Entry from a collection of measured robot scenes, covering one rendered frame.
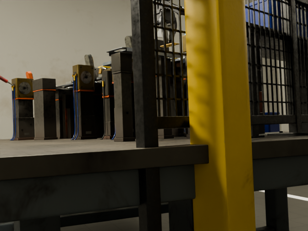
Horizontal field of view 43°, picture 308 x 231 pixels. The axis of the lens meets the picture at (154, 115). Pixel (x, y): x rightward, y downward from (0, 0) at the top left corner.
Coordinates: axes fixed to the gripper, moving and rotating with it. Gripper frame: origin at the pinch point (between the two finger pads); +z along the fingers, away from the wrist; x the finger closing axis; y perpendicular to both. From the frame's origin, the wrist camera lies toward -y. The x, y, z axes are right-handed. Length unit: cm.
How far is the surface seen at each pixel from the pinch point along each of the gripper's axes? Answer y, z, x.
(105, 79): 18.7, 14.9, 20.4
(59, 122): 87, 30, 6
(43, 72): 256, -27, -71
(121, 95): -17, 26, 40
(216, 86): -66, 29, 53
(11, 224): 106, 87, 28
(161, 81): -17.2, 20.3, 22.0
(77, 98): 39.0, 21.1, 22.1
